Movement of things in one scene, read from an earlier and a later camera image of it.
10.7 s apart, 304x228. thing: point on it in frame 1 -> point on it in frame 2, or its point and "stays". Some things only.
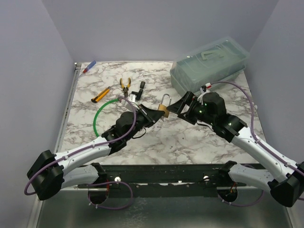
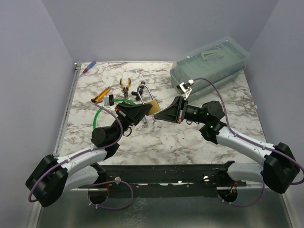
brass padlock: x=163 y=108 -> x=155 y=107
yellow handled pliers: x=125 y=89 stays
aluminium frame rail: x=77 y=69 stays
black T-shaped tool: x=138 y=94 stays
